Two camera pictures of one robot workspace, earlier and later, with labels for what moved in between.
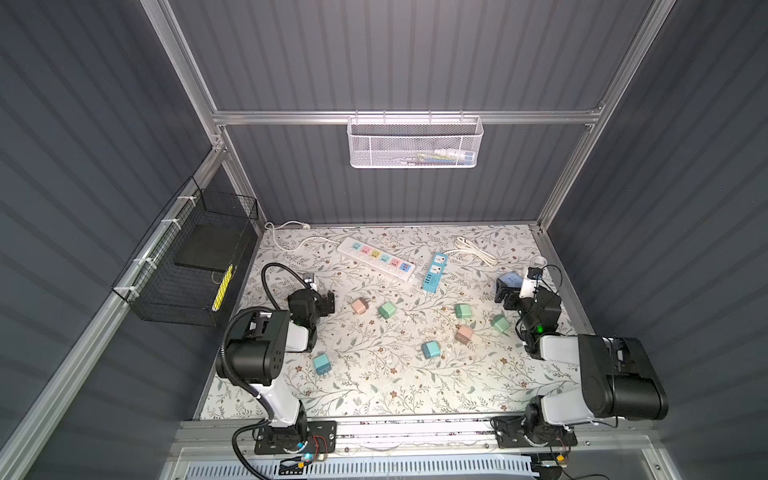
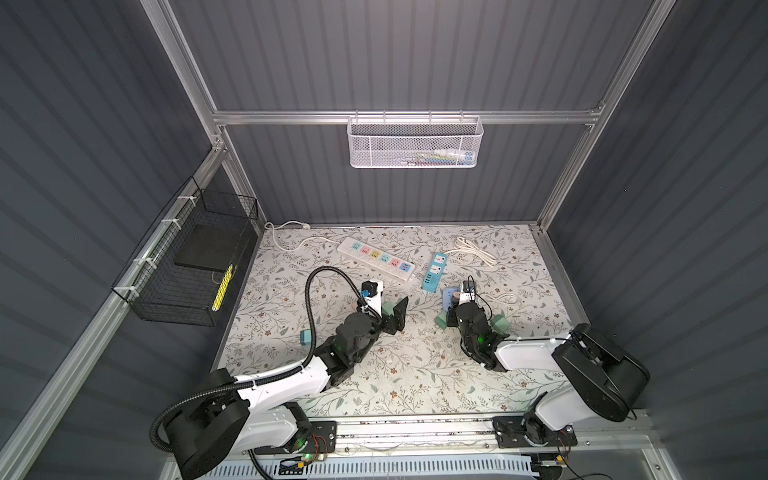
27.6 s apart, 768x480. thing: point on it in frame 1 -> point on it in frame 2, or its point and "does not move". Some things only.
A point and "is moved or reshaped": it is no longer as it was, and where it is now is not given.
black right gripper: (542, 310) -> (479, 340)
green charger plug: (500, 322) does not move
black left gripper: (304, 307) -> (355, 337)
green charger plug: (463, 311) is moved or reshaped
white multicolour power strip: (378, 258) does not move
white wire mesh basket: (415, 141) does not move
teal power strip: (435, 272) does not move
